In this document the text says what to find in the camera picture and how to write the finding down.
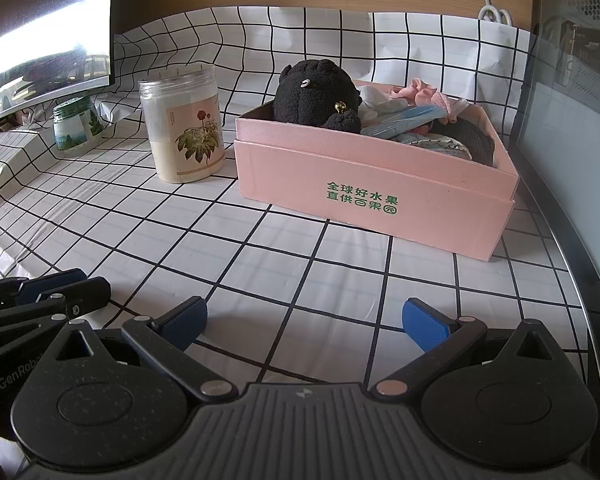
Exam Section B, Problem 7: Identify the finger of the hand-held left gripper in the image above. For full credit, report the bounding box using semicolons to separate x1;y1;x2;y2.
0;268;88;311
0;279;112;356

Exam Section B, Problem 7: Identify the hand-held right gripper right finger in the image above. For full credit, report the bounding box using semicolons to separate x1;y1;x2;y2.
370;297;553;401

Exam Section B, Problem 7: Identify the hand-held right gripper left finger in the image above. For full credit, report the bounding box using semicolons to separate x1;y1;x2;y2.
55;296;236;403

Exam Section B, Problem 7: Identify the pink cardboard box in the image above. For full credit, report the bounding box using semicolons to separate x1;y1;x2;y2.
232;79;521;263

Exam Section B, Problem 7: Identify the patterned pale pouch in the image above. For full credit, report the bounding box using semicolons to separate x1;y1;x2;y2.
400;132;473;158

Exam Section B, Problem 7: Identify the light blue packet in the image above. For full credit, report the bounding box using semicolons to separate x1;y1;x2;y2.
360;105;448;138

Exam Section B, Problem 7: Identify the white cloth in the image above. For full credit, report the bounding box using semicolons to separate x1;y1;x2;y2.
357;85;411;126

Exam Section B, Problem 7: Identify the pink ruffled sock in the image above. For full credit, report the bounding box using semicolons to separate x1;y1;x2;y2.
392;78;471;123

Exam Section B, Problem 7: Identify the black plush toy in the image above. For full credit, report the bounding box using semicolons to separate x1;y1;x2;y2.
272;59;363;135

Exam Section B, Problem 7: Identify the white checkered tablecloth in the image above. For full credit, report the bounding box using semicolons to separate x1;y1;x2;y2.
0;6;591;401

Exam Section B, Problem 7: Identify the small green-lid jar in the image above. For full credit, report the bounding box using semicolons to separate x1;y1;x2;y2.
52;95;105;155

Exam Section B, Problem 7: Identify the large clear flower-label jar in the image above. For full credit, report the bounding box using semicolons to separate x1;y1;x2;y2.
138;66;226;184

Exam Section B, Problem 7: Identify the black computer monitor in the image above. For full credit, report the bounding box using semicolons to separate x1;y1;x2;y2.
0;0;117;122

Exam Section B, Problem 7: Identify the black computer case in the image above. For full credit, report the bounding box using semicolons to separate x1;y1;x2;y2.
510;0;600;461

